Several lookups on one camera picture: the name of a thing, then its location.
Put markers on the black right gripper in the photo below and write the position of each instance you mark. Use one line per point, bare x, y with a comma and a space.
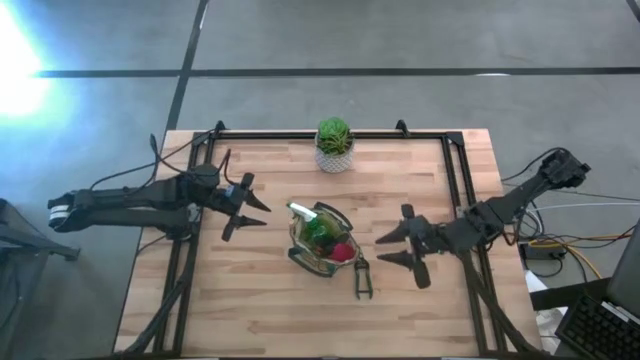
430, 240

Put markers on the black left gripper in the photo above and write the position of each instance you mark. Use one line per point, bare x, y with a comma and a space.
232, 202

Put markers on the black pruning shears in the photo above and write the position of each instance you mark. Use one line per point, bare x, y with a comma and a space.
362, 265

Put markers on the green spray bottle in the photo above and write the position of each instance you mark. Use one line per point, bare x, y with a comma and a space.
315, 230

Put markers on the beige green gardening bag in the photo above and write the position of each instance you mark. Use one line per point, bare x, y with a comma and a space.
305, 260

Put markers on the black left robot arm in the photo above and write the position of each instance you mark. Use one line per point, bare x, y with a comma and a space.
130, 202

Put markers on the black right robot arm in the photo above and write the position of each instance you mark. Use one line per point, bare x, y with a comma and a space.
500, 210

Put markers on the succulent in white pot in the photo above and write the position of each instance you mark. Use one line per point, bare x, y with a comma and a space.
334, 160

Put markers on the black power box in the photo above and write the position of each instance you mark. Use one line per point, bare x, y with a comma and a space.
537, 251

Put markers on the white plastic sheet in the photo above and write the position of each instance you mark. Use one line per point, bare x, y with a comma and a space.
547, 320

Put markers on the black desk bar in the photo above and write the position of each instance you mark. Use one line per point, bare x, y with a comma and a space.
565, 297

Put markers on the black laptop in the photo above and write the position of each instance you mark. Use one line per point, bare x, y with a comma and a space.
600, 330

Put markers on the black floor stand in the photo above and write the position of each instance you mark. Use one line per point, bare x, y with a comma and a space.
30, 242

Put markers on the black aluminium table frame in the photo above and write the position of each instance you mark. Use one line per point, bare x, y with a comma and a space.
425, 135

